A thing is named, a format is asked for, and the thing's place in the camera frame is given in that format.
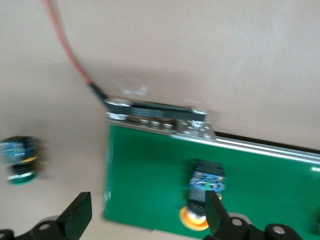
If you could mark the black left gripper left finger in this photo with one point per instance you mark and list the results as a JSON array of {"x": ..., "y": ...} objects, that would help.
[{"x": 75, "y": 215}]

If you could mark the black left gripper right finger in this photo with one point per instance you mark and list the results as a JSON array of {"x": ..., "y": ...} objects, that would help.
[{"x": 216, "y": 212}]

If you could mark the green push button switch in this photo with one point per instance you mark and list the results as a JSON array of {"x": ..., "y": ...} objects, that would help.
[{"x": 17, "y": 152}]

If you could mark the yellow push button switch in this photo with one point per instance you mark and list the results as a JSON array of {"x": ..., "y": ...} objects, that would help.
[{"x": 205, "y": 175}]

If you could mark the green conveyor belt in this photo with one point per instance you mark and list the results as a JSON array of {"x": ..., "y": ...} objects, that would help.
[{"x": 150, "y": 175}]

